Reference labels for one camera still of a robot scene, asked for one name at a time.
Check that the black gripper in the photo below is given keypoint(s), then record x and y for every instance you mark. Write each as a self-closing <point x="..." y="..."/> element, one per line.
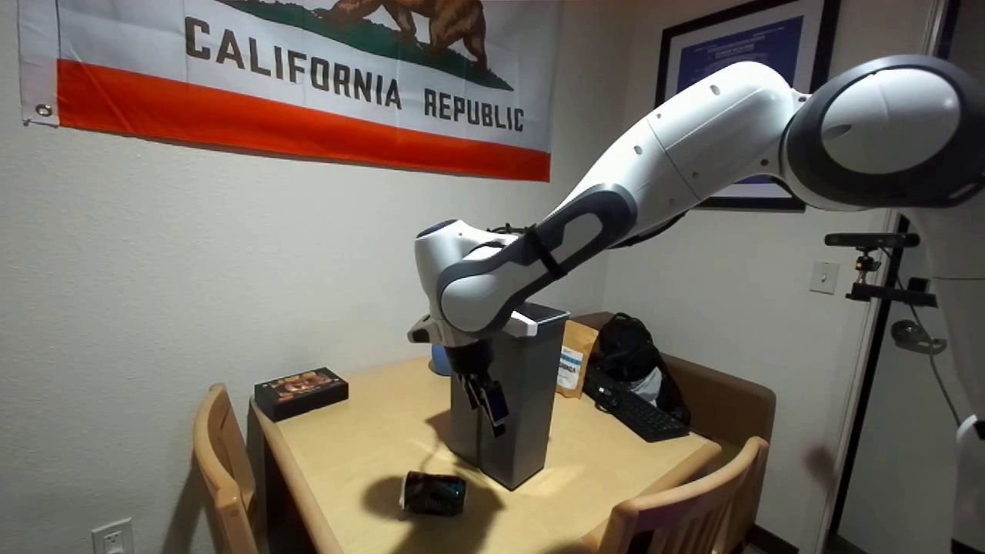
<point x="473" y="361"/>

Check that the dark drink can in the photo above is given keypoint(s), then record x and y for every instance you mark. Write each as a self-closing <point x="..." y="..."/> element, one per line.
<point x="434" y="494"/>

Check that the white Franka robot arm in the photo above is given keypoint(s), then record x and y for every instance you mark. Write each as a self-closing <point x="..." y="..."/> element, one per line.
<point x="696" y="132"/>

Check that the dark grey tall bin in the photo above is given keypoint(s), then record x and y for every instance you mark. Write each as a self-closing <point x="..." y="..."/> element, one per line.
<point x="523" y="410"/>

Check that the brown cardboard box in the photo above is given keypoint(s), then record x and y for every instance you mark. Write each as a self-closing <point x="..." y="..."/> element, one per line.
<point x="578" y="354"/>

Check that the black computer keyboard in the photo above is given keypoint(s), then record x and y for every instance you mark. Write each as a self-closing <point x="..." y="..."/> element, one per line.
<point x="645" y="418"/>

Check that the flat black printed box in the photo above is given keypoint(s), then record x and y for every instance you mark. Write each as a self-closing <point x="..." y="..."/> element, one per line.
<point x="300" y="392"/>

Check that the wooden chair with curved back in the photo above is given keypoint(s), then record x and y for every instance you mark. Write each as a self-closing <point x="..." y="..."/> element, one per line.
<point x="687" y="503"/>
<point x="220" y="472"/>

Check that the wooden chair with solid back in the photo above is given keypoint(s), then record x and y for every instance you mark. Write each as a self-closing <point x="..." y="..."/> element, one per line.
<point x="732" y="404"/>

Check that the California Republic flag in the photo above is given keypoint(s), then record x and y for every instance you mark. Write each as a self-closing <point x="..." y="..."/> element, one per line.
<point x="307" y="125"/>

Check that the black framed blue picture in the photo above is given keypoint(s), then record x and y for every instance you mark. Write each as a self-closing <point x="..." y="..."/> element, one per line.
<point x="740" y="41"/>

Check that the white wall light switch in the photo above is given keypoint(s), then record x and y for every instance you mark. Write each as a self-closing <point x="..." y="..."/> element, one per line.
<point x="823" y="277"/>

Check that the white wall power outlet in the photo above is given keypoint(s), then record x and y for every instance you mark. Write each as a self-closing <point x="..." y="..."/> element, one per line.
<point x="112" y="536"/>

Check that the black camera tripod stand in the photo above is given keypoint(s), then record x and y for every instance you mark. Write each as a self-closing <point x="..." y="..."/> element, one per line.
<point x="872" y="265"/>

